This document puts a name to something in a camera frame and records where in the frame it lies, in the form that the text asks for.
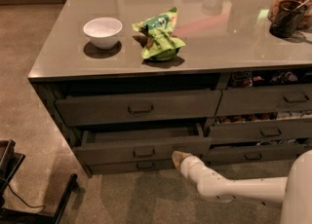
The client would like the green crumpled snack bag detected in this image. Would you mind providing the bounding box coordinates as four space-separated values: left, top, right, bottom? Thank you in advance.
132 7 185 61

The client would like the black cable on floor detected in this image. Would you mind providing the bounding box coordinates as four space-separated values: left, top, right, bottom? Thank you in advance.
6 182 47 214

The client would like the white ceramic bowl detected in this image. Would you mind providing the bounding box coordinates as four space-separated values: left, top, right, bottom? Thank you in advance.
83 18 123 50

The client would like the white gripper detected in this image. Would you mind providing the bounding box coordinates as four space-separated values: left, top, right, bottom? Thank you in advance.
172 151 205 183

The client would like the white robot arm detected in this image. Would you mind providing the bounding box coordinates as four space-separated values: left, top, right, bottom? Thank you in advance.
172 151 312 224

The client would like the black mesh cup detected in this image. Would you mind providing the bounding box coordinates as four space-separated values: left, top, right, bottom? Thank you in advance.
269 0 308 38

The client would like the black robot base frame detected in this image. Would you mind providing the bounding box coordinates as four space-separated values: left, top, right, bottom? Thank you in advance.
0 139 78 224

